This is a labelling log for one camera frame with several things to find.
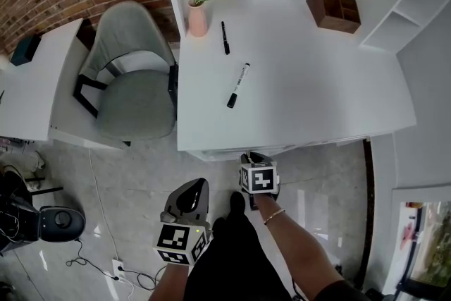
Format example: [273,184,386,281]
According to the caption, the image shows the white marker with black cap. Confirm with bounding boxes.
[226,62,252,109]

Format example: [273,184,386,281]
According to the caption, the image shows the black cable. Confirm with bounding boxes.
[123,264,167,290]
[65,238,121,282]

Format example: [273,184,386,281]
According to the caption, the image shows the white side table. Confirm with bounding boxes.
[0,18,128,152]

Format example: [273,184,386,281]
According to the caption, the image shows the black marker pen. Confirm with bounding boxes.
[221,20,231,56]

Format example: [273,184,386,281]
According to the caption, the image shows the white power strip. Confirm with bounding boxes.
[111,258,127,282]

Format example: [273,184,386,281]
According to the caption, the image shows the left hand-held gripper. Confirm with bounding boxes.
[152,178,214,266]

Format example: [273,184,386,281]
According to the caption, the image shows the pink vase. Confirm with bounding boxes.
[187,3,209,38]

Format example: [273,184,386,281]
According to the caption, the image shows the person's black trousers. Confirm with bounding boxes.
[183,191,294,301]

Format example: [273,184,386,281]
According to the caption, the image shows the white cable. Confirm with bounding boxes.
[87,147,135,299]

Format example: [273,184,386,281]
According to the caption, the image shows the white desk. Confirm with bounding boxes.
[175,0,418,162]

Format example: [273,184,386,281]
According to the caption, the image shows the person's black sleeve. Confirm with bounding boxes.
[309,278,371,301]

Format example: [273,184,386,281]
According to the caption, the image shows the grey round-dial appliance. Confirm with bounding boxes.
[0,199,87,253]

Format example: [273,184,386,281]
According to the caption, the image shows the brown wooden organizer box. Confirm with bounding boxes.
[305,0,362,35]

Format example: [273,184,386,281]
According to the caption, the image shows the beige cloth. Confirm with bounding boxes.
[0,150,47,181]

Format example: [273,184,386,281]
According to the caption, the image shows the person's right forearm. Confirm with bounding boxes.
[253,192,354,295]

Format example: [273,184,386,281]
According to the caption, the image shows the dark teal box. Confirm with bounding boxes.
[9,34,43,68]

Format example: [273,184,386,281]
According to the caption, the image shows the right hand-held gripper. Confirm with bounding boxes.
[239,152,281,211]

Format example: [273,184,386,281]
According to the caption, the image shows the gold bracelet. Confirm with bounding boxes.
[263,208,287,226]

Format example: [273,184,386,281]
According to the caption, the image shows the person's left forearm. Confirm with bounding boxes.
[147,259,199,301]

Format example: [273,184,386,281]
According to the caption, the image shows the grey upholstered chair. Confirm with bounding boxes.
[73,0,179,147]

